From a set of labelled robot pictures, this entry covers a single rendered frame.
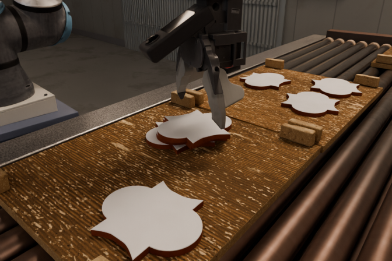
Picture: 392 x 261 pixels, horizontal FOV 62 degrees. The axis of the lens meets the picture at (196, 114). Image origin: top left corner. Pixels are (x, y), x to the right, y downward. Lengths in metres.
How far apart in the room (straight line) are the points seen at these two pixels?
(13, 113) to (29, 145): 0.24
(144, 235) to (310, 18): 3.31
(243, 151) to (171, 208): 0.19
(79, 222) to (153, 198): 0.09
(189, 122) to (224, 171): 0.13
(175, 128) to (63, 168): 0.19
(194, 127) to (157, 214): 0.20
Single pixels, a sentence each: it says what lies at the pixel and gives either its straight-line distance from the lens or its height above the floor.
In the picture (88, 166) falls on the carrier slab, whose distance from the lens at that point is 0.53.
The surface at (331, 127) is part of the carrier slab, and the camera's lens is 0.67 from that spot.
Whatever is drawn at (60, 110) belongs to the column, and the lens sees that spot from 0.94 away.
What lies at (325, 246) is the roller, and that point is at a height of 0.92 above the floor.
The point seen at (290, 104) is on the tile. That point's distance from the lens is 0.74.
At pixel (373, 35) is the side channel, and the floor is 0.95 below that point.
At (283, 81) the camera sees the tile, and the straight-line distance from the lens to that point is 0.89.
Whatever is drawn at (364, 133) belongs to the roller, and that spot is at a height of 0.92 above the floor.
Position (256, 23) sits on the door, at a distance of 3.85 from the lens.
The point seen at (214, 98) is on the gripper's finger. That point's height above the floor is 1.04.
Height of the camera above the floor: 1.21
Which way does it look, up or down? 23 degrees down
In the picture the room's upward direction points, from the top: straight up
